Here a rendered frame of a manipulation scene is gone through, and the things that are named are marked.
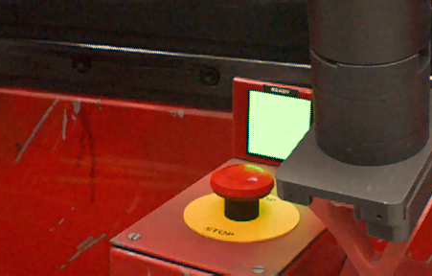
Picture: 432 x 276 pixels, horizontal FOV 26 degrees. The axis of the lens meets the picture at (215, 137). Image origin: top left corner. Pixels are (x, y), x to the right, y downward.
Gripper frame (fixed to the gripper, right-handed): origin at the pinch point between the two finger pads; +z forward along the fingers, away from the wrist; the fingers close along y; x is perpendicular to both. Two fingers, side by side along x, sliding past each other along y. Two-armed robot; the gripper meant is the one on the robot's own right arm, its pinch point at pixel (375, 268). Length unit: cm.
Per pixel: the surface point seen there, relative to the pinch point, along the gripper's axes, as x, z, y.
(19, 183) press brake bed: 41.9, 15.1, 14.8
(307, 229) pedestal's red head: 5.1, 0.3, 2.2
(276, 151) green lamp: 11.1, 1.2, 10.1
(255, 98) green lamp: 12.8, -2.3, 11.1
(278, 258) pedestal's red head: 5.1, -0.8, -1.9
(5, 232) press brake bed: 43.8, 20.3, 12.9
